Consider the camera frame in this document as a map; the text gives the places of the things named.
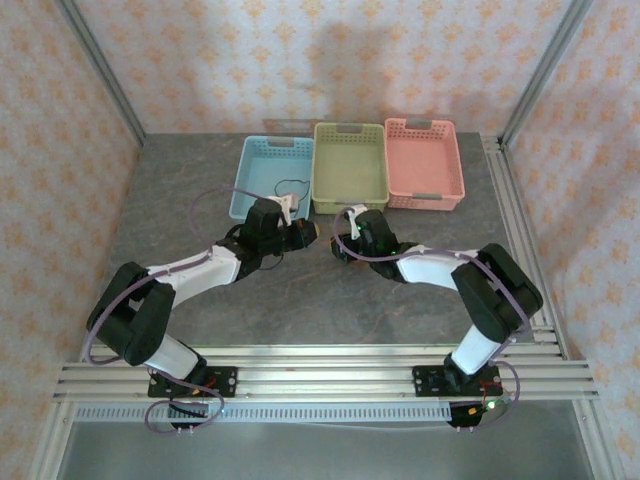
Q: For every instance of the aluminium mounting rail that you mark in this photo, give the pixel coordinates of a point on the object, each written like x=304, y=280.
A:
x=325, y=375

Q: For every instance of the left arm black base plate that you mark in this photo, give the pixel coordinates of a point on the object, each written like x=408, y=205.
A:
x=227, y=382

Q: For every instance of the aluminium frame post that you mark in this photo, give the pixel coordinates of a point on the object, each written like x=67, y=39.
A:
x=100, y=65
x=545, y=65

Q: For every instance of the grey metal shelf panel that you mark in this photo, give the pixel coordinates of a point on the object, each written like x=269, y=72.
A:
x=325, y=450

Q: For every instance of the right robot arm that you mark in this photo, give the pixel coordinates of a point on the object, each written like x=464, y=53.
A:
x=430, y=270

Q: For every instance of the aluminium side rail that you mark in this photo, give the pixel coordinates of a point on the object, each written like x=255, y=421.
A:
x=505, y=200

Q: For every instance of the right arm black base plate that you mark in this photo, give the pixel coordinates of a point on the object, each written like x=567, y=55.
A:
x=425, y=382

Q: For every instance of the pink perforated plastic basket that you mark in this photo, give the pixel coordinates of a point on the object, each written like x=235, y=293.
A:
x=425, y=165

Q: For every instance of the blue perforated plastic basket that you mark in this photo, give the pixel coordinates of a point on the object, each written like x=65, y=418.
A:
x=260, y=170

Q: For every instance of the green perforated plastic basket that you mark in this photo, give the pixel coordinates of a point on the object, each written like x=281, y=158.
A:
x=350, y=170

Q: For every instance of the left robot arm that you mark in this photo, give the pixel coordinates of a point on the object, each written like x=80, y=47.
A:
x=200, y=265

